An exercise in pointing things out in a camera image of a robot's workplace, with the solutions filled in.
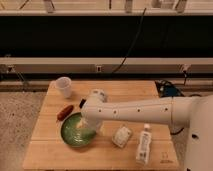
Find green ceramic bowl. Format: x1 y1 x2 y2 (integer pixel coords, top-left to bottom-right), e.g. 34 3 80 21
60 112 96 148

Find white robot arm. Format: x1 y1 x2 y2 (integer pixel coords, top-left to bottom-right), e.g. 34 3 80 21
80 89 213 171

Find black rectangular phone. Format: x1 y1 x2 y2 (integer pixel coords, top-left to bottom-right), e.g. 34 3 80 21
79 99 86 109

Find brown sausage toy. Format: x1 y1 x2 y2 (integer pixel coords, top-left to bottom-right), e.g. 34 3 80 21
57 105 74 121

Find translucent plastic cup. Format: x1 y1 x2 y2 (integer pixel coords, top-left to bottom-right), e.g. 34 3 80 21
55 77 72 98

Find white squeeze tube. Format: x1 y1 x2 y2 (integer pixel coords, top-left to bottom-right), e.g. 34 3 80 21
136 124 152 164

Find blue power box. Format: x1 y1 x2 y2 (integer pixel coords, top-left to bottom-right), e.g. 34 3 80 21
160 83 182 97

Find white wall outlet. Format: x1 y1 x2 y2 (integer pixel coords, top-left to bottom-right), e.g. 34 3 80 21
96 66 102 73

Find black hanging cable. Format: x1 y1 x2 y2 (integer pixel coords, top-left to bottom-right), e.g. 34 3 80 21
110 7 148 75

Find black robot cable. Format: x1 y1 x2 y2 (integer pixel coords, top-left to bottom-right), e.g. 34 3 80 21
170 127 185 136

